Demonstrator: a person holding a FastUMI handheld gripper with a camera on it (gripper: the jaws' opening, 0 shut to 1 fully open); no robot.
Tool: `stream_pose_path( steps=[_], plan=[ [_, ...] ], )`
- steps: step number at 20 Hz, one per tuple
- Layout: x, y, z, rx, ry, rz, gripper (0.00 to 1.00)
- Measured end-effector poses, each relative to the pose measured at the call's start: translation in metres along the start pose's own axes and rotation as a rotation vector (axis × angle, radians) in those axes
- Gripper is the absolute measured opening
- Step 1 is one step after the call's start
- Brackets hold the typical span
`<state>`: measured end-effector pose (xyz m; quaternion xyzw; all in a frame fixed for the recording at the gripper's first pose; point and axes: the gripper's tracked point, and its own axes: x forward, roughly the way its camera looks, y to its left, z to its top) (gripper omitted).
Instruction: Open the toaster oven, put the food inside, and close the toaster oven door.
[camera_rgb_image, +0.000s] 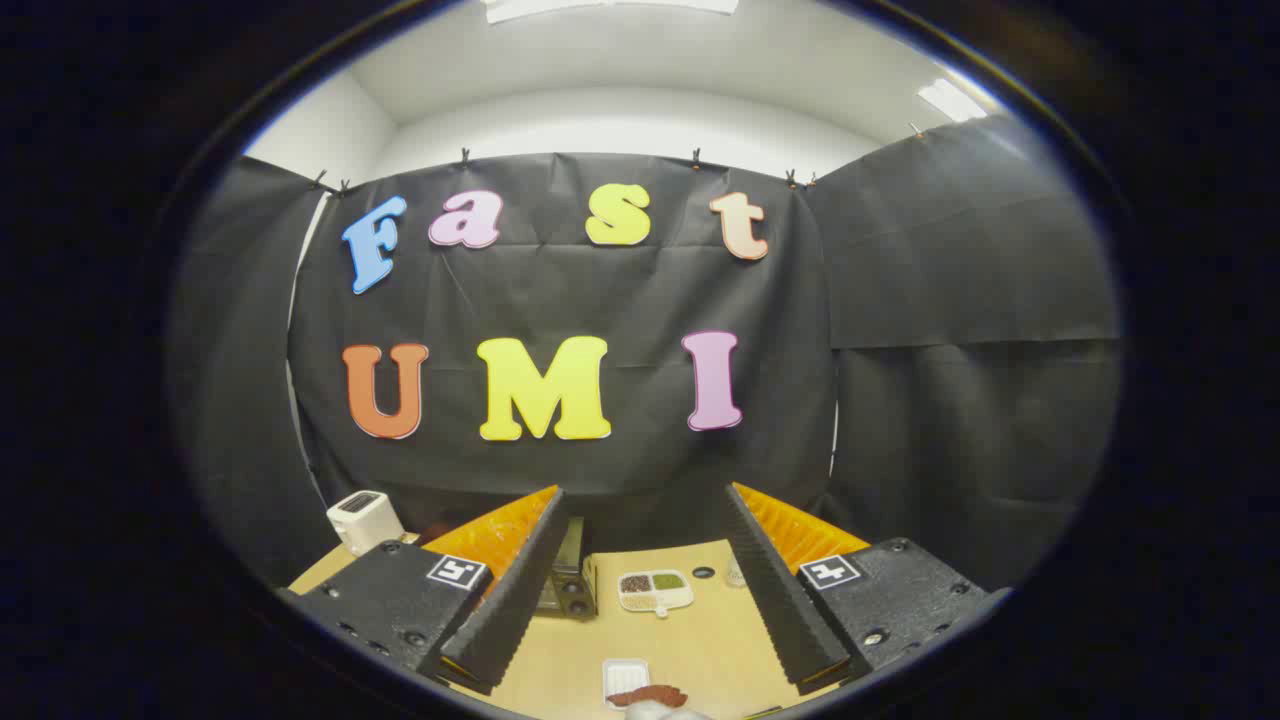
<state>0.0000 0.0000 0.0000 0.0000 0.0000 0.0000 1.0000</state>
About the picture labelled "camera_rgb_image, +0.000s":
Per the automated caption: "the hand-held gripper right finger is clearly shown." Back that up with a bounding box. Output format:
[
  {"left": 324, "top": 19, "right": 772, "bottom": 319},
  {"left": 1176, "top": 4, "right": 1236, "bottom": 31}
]
[{"left": 722, "top": 482, "right": 991, "bottom": 696}]

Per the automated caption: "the white ribbed tray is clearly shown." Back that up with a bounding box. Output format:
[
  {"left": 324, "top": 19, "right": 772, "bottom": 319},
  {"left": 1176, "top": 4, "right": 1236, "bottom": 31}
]
[{"left": 602, "top": 657, "right": 651, "bottom": 709}]

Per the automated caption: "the white divided dish with beans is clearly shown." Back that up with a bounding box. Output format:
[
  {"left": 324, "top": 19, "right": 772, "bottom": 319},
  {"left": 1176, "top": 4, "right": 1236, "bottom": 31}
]
[{"left": 617, "top": 570, "right": 695, "bottom": 614}]

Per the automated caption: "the white toaster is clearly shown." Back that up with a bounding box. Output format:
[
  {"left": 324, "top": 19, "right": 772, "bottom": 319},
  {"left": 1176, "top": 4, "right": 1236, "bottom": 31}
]
[{"left": 327, "top": 490, "right": 406, "bottom": 556}]

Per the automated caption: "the long ceiling light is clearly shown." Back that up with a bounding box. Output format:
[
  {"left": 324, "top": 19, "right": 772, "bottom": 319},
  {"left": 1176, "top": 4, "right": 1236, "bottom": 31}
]
[{"left": 485, "top": 0, "right": 739, "bottom": 23}]

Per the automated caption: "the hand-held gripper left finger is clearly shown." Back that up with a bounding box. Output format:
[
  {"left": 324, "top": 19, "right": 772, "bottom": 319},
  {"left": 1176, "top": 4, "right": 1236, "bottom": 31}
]
[{"left": 290, "top": 486, "right": 571, "bottom": 696}]

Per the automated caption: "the small ceiling light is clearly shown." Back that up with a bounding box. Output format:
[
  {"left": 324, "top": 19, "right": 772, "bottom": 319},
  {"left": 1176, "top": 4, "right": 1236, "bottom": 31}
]
[{"left": 918, "top": 78, "right": 989, "bottom": 123}]

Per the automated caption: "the black toaster oven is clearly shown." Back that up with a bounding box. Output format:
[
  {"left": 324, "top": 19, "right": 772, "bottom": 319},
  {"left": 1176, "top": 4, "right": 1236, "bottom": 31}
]
[{"left": 535, "top": 517, "right": 599, "bottom": 619}]

